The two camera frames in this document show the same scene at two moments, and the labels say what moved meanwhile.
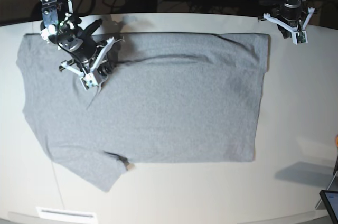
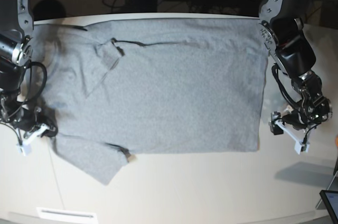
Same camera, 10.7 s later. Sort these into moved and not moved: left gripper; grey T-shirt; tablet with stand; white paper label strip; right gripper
Moved: left gripper; right gripper; grey T-shirt
Not moved: tablet with stand; white paper label strip
